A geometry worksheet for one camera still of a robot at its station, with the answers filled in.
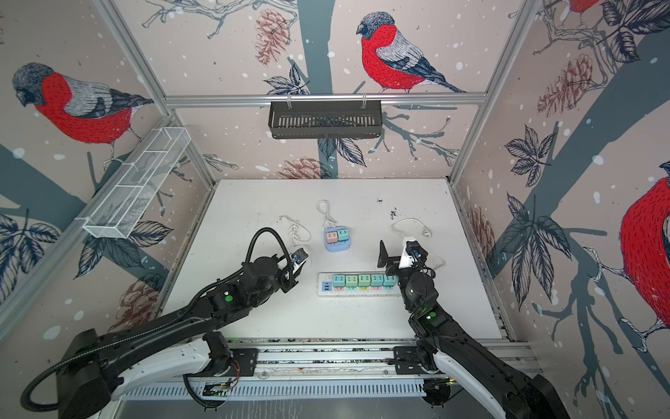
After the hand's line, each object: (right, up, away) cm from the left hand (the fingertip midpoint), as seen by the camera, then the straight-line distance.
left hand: (298, 258), depth 76 cm
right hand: (+29, +4, +2) cm, 30 cm away
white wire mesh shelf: (-50, +15, -4) cm, 52 cm away
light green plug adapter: (+20, -9, +7) cm, 24 cm away
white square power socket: (+2, 0, -12) cm, 12 cm away
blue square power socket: (+12, +3, +18) cm, 22 cm away
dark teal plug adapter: (+14, +4, +18) cm, 23 cm away
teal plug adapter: (+29, -10, +8) cm, 31 cm away
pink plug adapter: (+9, +4, +17) cm, 19 cm away
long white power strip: (+8, -12, +9) cm, 17 cm away
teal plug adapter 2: (+12, -9, +7) cm, 17 cm away
